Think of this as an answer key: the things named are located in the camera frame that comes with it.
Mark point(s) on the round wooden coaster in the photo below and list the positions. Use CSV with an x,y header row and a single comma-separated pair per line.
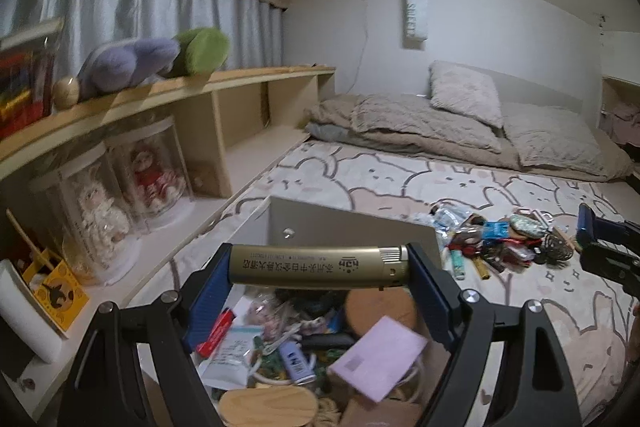
x,y
380,312

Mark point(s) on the white storage box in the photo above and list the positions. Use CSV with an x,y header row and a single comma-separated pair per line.
x,y
350,227

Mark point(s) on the pile of small trinkets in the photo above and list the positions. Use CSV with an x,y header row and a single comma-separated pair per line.
x,y
505,242

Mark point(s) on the quilted beige pillow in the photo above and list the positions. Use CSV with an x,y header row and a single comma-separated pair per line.
x,y
550,137

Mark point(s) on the green plush toy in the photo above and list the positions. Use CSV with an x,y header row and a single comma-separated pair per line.
x,y
200,52

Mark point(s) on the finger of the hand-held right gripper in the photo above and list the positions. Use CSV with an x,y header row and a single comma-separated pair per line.
x,y
612,264
585,224

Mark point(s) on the wooden shelf unit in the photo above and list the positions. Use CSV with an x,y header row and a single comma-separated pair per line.
x,y
240,87

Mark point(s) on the round beige jar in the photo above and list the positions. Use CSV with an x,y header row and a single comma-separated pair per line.
x,y
66,93

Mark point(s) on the beige headboard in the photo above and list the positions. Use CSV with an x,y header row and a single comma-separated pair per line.
x,y
545,94

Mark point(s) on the white foam block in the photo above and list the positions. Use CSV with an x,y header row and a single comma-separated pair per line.
x,y
27,317

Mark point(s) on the beige duvet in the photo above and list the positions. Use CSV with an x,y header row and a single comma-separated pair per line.
x,y
612,164

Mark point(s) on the brown cardboard box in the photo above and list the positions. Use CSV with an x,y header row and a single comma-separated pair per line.
x,y
207,182

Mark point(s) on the wooden stick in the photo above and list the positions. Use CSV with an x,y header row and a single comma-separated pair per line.
x,y
27,237

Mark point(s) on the pile of clothes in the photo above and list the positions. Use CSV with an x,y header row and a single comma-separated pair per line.
x,y
625,122

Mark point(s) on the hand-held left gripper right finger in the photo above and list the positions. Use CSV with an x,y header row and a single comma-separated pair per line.
x,y
430,297

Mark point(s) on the clear bag of beads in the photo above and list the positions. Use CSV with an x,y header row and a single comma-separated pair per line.
x,y
272,314

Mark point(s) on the white rabbit doll case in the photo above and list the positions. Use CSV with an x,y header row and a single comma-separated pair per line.
x,y
95,217

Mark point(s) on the red boxed books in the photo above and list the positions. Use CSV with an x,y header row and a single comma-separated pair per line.
x,y
25,82

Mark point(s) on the small wall hook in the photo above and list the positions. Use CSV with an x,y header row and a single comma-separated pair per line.
x,y
602,29

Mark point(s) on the white hanging paper bag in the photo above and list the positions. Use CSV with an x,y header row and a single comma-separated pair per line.
x,y
416,14

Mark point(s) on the white printed pouch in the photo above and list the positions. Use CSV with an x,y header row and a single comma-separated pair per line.
x,y
232,357

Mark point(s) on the purple lighter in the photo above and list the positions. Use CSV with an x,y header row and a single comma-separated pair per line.
x,y
297,362

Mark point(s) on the yellow printed box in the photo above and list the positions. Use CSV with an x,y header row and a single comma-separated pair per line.
x,y
57,297

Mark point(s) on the folded quilted blanket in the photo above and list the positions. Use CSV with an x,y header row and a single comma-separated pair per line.
x,y
410,122

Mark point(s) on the lilac cardboard box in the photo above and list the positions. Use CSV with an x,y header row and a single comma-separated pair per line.
x,y
380,357

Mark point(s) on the red dress doll case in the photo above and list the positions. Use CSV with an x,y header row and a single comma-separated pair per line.
x,y
150,172

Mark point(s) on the matte gold lighter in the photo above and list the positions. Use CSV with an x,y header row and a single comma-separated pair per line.
x,y
300,267

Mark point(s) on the grey curtain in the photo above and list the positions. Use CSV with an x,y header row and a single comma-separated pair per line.
x,y
150,12

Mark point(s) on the oval wooden board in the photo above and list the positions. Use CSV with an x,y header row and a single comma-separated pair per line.
x,y
270,409

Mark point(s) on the fuzzy beige pillow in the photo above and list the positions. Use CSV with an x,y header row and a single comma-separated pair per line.
x,y
467,94

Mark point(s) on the purple plush toy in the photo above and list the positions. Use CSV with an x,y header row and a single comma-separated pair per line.
x,y
125,64

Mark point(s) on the red tube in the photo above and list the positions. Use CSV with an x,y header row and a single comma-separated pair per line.
x,y
216,331

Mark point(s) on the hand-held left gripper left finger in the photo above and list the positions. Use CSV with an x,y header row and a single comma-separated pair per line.
x,y
207,302

